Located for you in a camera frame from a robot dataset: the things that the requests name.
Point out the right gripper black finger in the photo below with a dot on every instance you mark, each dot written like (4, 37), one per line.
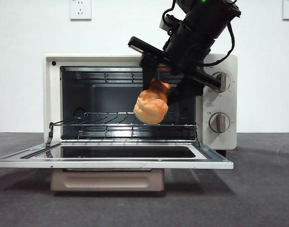
(187, 91)
(148, 71)

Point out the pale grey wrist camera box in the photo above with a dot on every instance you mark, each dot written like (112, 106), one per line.
(164, 24)

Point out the orange-brown bread roll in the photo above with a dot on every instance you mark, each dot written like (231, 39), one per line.
(149, 108)

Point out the cream Toshiba toaster oven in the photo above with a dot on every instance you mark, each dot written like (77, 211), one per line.
(50, 99)

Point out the cream temperature knob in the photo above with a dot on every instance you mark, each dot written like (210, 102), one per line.
(226, 80)

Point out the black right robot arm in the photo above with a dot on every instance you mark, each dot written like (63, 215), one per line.
(210, 16)

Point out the cream timer knob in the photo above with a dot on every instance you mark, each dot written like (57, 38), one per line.
(219, 122)

